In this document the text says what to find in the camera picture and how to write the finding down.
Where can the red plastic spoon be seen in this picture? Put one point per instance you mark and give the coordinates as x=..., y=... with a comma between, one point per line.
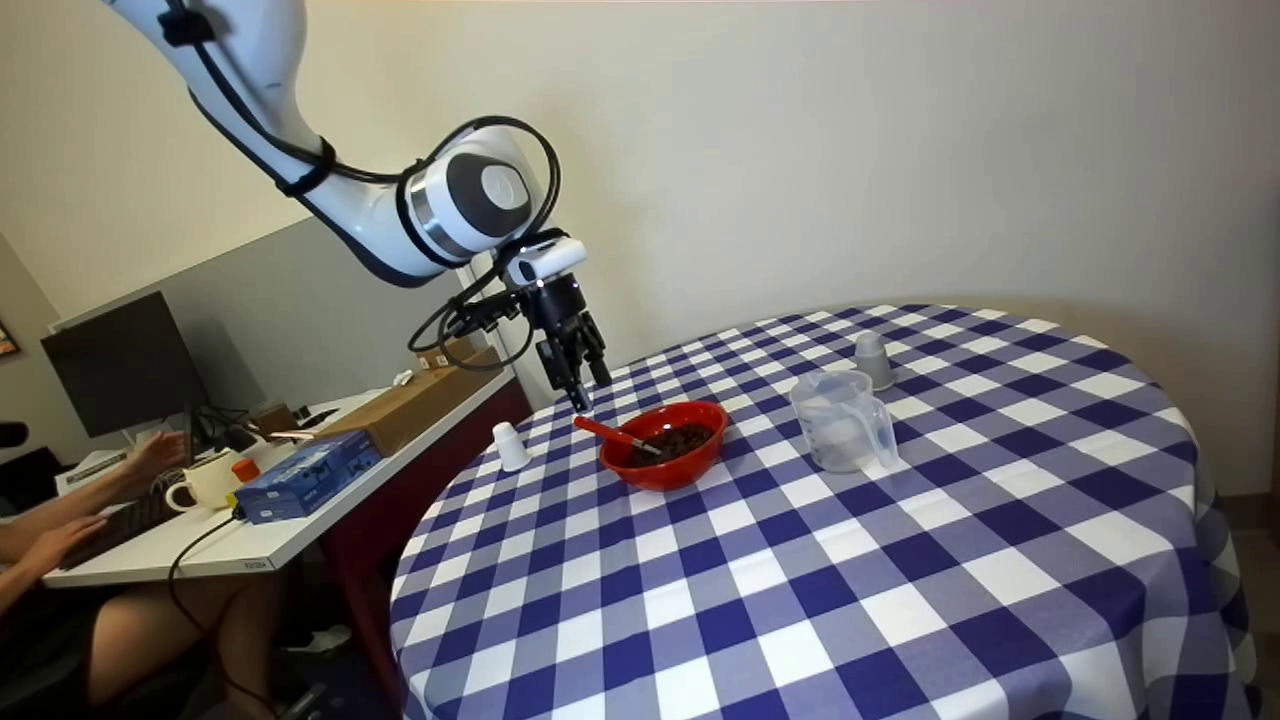
x=602, y=429

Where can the small wall picture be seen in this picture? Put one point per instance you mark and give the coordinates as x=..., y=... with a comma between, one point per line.
x=7, y=340

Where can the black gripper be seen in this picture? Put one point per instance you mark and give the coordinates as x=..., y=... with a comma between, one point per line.
x=562, y=315

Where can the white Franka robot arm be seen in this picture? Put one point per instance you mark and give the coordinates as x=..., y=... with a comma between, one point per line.
x=360, y=213

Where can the blue box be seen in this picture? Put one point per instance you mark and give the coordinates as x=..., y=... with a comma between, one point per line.
x=307, y=481

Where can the person bare leg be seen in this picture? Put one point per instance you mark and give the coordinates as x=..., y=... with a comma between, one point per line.
x=145, y=641

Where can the red plastic bowl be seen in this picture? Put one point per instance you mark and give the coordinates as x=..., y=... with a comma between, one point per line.
x=665, y=467

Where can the dark red desk panel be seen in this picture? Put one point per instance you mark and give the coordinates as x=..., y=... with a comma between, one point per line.
x=387, y=534

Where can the grey partition panel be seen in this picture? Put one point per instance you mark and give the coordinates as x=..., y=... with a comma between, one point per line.
x=292, y=333

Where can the black computer monitor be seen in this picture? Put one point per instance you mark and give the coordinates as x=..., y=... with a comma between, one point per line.
x=122, y=366

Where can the white papers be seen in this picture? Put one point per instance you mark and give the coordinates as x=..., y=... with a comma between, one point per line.
x=95, y=467

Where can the white office desk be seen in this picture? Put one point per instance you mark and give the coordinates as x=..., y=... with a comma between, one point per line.
x=264, y=546

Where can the person left hand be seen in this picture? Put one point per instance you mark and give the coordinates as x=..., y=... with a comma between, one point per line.
x=160, y=459

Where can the person right hand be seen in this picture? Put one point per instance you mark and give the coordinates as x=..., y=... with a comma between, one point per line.
x=65, y=546

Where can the white mug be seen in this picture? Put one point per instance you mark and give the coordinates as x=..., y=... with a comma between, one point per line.
x=207, y=481

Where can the flat brown cardboard box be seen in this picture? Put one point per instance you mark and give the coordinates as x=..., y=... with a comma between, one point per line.
x=414, y=407

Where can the person right forearm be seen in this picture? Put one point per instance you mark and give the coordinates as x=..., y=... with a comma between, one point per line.
x=17, y=587

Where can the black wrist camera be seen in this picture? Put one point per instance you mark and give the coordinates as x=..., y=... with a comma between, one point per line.
x=487, y=319

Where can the black desk device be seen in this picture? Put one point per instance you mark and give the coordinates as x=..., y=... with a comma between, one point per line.
x=27, y=481

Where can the small orange object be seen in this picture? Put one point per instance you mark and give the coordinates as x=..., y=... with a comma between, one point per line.
x=247, y=468

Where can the blue white checkered tablecloth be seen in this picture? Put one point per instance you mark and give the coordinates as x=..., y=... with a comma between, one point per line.
x=826, y=572

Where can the small clear shaker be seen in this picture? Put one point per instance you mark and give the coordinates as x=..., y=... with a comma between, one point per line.
x=874, y=362

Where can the person left forearm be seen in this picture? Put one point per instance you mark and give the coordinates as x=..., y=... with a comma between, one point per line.
x=65, y=513

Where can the black keyboard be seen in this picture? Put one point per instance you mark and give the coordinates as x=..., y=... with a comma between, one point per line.
x=126, y=526

